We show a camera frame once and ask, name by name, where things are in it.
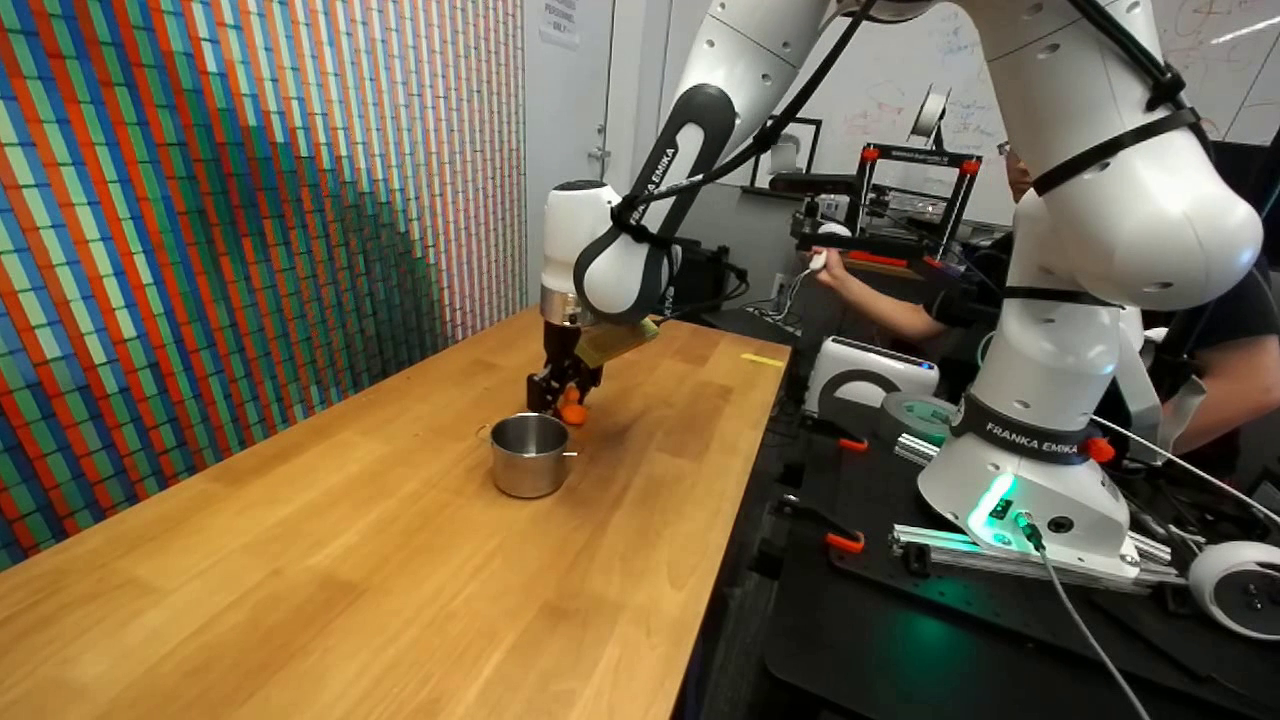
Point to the black orange 3D printer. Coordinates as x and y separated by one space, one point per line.
922 203

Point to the black picture frame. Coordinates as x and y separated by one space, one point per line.
796 151

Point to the teal plastic part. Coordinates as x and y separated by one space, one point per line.
922 414

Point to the person right forearm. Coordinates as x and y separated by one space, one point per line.
897 311

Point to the yellow tape strip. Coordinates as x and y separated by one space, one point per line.
761 356

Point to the black hard case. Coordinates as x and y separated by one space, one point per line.
705 281

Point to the olive wrist camera box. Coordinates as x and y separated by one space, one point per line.
619 337

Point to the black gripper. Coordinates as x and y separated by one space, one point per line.
566 344

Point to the person in black shirt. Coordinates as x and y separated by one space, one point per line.
1247 315

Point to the person right hand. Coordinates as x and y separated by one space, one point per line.
830 267

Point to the person left forearm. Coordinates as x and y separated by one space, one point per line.
1234 393

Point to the white round disc device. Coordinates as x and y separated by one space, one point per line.
1236 589

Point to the white grey box device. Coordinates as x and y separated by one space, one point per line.
864 368

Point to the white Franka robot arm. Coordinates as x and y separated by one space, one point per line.
1132 225

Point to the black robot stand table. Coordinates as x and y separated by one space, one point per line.
864 643

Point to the white paper wall notice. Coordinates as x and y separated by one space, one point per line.
560 19

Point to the small steel pot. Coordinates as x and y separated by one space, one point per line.
531 452

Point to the orange rubber duck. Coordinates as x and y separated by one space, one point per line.
574 411

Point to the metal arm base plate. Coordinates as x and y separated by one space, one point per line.
963 550

